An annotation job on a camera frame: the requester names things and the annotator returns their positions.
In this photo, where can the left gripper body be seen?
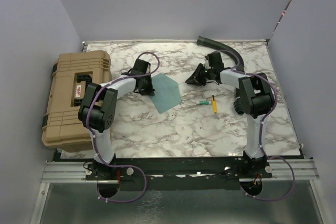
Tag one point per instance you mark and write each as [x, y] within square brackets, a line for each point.
[147, 87]

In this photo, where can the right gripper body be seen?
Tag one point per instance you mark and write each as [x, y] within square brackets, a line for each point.
[206, 74]

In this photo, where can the green white glue stick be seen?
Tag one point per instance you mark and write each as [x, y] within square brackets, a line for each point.
[206, 102]

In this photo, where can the teal envelope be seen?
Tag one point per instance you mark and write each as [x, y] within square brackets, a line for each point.
[166, 94]

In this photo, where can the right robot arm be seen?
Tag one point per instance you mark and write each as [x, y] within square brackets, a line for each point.
[257, 96]

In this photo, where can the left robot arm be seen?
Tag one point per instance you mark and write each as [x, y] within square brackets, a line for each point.
[97, 111]

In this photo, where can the yellow utility knife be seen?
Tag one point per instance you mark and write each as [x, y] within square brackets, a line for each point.
[214, 105]

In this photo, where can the tan plastic tool case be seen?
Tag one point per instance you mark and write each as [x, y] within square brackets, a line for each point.
[71, 75]

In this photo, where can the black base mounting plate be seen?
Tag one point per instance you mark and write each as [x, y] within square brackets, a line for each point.
[132, 173]

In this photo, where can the aluminium frame rail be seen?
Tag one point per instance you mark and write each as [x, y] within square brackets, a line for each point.
[74, 172]

